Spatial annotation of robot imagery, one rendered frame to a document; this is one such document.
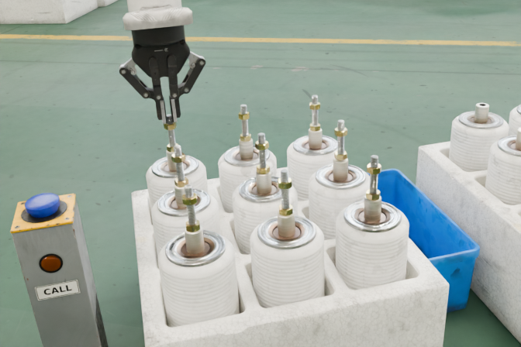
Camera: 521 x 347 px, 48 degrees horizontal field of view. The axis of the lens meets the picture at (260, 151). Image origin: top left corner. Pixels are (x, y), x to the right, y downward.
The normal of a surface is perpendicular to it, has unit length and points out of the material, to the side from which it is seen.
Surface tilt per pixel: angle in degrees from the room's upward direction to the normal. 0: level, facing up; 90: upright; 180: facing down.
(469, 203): 90
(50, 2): 90
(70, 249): 90
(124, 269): 0
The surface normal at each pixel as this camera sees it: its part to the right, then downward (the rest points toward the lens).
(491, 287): -0.97, 0.15
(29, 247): 0.24, 0.41
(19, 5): -0.18, 0.43
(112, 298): -0.05, -0.90
